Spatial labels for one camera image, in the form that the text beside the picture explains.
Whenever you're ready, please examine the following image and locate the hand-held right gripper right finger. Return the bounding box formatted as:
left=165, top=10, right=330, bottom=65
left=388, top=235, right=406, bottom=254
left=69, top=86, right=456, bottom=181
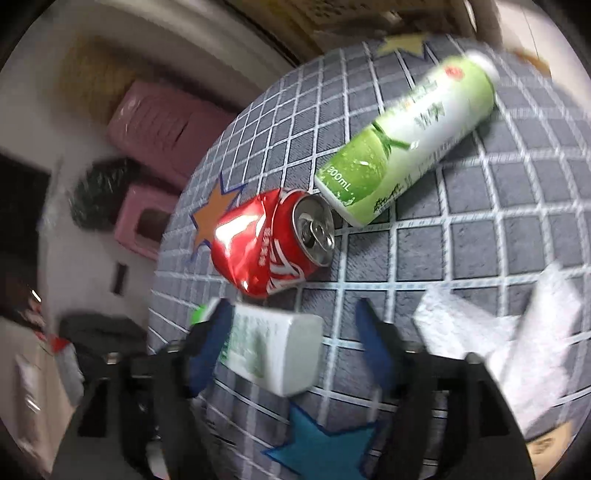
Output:
left=355, top=298, right=537, bottom=480

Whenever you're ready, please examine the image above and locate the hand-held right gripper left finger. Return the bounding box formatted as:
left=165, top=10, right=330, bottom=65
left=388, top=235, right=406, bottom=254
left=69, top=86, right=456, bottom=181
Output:
left=55, top=298, right=236, bottom=480

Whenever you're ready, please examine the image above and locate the white green packet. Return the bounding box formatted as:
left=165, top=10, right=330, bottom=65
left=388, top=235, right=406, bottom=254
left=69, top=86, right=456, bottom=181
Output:
left=221, top=305, right=324, bottom=398

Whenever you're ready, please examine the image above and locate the crushed red soda can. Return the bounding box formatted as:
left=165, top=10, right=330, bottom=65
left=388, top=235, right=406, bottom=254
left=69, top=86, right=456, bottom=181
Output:
left=210, top=188, right=337, bottom=298

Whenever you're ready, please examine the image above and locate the dark object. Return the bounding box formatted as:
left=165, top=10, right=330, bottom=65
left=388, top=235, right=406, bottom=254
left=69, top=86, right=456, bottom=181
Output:
left=60, top=314, right=148, bottom=370

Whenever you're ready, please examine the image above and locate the white crumpled tissue paper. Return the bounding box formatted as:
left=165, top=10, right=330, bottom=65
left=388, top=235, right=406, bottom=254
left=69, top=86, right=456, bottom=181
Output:
left=413, top=263, right=583, bottom=416

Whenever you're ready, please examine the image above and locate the pink plastic stool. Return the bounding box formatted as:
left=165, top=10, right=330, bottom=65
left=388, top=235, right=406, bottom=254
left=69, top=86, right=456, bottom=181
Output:
left=115, top=185, right=178, bottom=259
left=108, top=80, right=241, bottom=185

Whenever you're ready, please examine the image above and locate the grey checked tablecloth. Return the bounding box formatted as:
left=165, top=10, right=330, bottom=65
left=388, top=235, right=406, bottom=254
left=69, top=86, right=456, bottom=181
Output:
left=148, top=32, right=591, bottom=480

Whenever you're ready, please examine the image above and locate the dark green bundle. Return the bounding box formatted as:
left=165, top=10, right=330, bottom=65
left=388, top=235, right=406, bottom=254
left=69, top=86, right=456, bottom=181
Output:
left=71, top=159, right=139, bottom=229

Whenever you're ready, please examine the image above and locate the green drink bottle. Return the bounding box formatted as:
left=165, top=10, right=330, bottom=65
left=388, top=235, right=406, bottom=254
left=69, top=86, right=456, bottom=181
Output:
left=314, top=50, right=502, bottom=228

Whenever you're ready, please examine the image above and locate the yellow textured cloth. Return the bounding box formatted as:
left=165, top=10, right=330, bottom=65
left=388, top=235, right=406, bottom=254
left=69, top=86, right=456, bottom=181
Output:
left=60, top=41, right=153, bottom=121

